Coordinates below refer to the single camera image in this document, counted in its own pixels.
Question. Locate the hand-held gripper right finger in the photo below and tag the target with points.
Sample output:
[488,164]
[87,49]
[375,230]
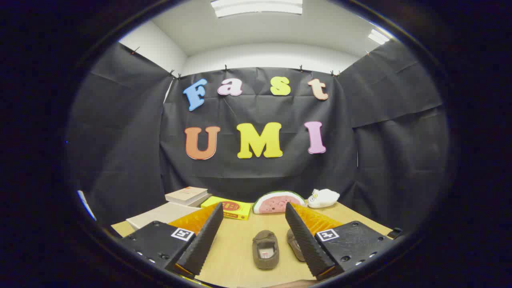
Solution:
[306,244]

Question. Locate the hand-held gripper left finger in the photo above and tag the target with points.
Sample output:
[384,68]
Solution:
[204,240]

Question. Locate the brown fuzzy shoe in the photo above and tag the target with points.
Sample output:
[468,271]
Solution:
[295,244]
[264,244]

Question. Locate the beige fabric storage box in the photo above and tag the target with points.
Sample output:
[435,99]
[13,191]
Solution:
[160,215]

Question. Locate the grey book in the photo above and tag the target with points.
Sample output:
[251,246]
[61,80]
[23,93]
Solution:
[203,200]

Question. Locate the yellow book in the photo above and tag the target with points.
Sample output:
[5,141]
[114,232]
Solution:
[232,208]

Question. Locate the beige book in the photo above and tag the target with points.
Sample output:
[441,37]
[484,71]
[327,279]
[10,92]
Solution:
[186,194]

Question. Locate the white plush toy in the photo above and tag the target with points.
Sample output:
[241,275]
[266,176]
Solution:
[324,198]

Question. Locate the watermelon slice plush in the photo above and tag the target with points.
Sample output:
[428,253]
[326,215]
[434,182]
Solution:
[276,203]

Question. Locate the black table clamp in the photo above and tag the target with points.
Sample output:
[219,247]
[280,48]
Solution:
[395,233]

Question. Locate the small ceiling light panel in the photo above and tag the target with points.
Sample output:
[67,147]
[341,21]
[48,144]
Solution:
[378,36]

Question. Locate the long ceiling light panel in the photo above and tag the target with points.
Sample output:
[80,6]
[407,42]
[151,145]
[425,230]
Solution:
[258,7]

